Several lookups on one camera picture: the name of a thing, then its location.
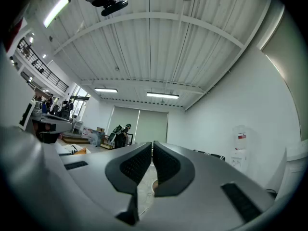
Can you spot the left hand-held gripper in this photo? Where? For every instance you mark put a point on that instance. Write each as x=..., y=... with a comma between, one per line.
x=27, y=115

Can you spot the black balcony railing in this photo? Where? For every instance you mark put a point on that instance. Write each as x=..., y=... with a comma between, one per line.
x=45, y=71

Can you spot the large grey roller blind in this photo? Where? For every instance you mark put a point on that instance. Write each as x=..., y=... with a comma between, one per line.
x=288, y=64

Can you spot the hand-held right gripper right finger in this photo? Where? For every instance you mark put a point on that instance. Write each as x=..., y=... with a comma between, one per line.
x=168, y=167

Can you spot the cardboard box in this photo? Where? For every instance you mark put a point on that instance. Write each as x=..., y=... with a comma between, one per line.
x=100, y=129

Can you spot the person's red jacket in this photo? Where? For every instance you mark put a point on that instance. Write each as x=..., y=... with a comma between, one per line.
x=14, y=35

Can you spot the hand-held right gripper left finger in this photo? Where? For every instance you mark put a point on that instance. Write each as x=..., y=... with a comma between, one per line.
x=134, y=165

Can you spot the white water dispenser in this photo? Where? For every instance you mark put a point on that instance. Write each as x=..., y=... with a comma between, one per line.
x=239, y=148

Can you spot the black head-mounted camera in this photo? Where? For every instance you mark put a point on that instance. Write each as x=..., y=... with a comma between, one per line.
x=114, y=8

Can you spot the long ceiling light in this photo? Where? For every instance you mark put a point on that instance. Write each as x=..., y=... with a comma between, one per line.
x=106, y=90
x=57, y=11
x=162, y=95

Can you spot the large glass window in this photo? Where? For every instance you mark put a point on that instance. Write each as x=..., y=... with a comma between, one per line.
x=80, y=100

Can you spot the wooden platform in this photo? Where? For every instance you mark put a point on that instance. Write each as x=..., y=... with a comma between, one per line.
x=74, y=139

